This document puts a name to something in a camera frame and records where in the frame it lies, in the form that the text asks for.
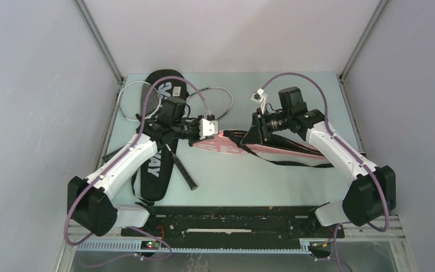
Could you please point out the right aluminium frame post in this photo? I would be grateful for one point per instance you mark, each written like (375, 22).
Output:
(365, 36)

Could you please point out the white racket under pink bag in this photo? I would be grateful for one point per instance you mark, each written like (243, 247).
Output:
(219, 99)

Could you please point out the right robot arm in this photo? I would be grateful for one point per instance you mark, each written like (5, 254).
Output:
(371, 189)

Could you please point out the pink sport racket bag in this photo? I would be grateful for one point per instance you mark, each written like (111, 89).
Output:
(279, 151)

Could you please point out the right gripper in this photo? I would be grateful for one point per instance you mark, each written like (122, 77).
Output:
(253, 136)

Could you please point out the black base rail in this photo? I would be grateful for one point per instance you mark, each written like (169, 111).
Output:
(238, 227)

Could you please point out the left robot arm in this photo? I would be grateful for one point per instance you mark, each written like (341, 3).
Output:
(90, 199)

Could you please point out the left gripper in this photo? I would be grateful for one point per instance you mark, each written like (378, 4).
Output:
(197, 121)

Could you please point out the aluminium frame post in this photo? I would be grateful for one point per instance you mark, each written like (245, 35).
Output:
(365, 36)
(103, 48)

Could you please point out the black racket bag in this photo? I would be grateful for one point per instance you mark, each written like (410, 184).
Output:
(151, 182)

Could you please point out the left aluminium frame post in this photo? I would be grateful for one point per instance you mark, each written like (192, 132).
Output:
(103, 48)

